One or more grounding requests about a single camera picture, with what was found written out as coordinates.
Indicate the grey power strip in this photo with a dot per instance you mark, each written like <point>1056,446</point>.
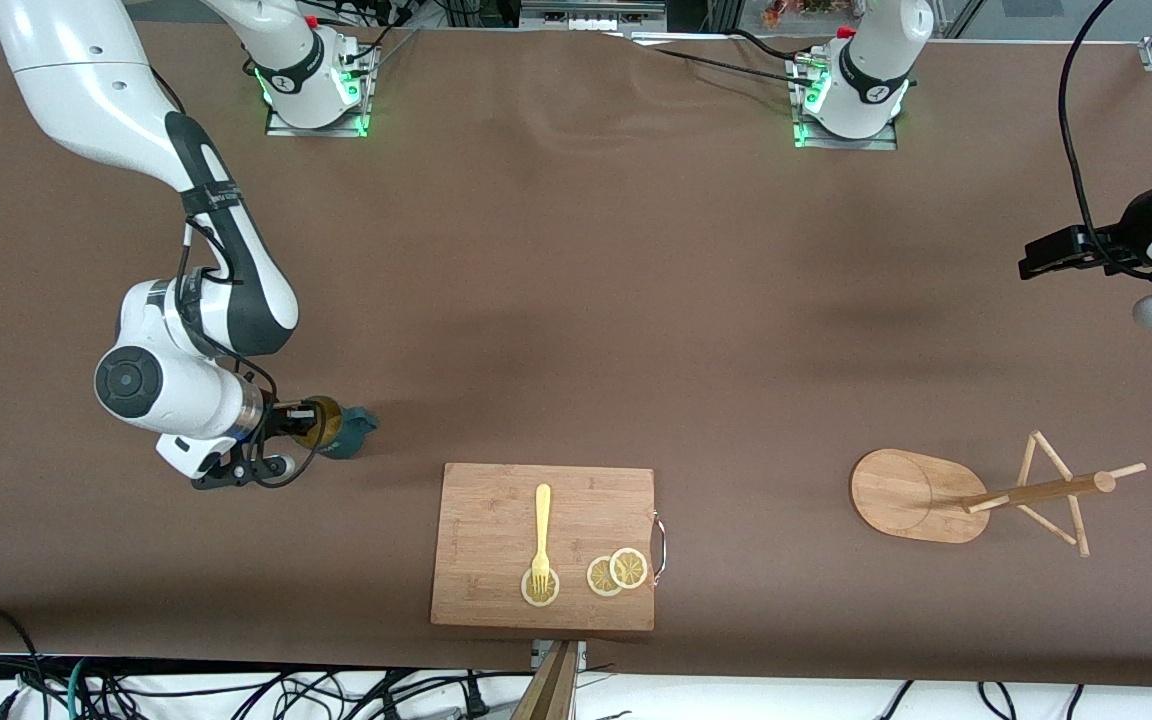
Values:
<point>591,18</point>

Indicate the yellow plastic fork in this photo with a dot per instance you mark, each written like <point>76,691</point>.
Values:
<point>542,520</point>

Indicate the teal ribbed cup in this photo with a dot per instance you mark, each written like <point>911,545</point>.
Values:
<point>351,427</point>

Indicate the wooden cup rack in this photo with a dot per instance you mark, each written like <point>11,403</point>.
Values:
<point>906,495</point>

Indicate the wooden post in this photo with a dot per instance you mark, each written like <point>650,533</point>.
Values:
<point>551,690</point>

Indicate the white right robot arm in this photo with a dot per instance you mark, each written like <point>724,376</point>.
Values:
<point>66,80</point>

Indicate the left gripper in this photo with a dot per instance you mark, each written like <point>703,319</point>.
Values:
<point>1132,229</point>

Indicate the lemon slice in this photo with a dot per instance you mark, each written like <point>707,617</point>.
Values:
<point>597,578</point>
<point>629,568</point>
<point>552,591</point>

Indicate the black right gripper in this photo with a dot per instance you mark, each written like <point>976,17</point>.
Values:
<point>281,418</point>

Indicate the small metal bracket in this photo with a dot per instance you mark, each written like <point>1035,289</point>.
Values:
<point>581,655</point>

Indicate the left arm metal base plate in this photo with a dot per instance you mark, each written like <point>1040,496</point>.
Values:
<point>886,142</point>

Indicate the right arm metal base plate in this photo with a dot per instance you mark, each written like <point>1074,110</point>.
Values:
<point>281,128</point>

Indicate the wooden cutting board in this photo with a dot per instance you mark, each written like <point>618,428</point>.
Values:
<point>486,540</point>

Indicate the brown table cover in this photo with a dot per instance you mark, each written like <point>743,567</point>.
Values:
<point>576,300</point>

